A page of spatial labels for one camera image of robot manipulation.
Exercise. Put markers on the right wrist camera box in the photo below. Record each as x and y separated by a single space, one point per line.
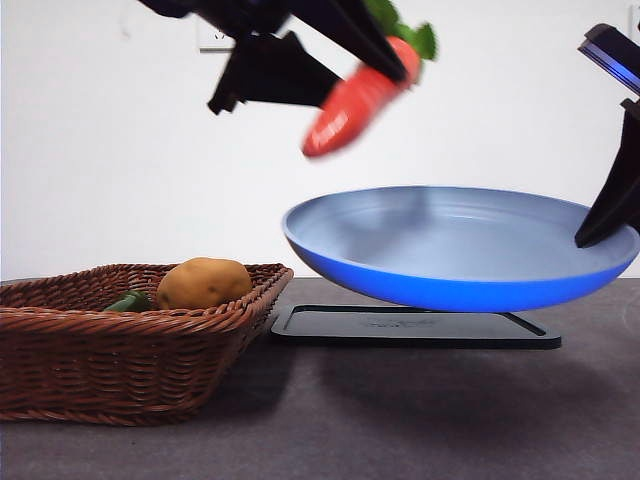
615 55

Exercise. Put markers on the yellow-brown potato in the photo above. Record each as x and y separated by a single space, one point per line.
205 282

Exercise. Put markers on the dark green cutting board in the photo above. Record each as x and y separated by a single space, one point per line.
350 340

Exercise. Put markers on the brown wicker basket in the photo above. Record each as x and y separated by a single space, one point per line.
100 370

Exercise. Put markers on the green vegetable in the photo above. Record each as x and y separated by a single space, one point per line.
127 301

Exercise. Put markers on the light blue round plate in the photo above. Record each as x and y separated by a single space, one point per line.
450 290

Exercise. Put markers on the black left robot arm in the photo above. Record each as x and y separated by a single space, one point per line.
225 12

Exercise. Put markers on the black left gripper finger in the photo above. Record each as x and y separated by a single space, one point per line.
355 35
275 70

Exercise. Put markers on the white wall socket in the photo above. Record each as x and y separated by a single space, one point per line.
212 44

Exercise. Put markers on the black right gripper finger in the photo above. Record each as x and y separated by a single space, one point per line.
620 200

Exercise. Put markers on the orange carrot with green leaves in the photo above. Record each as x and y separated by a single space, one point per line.
350 110

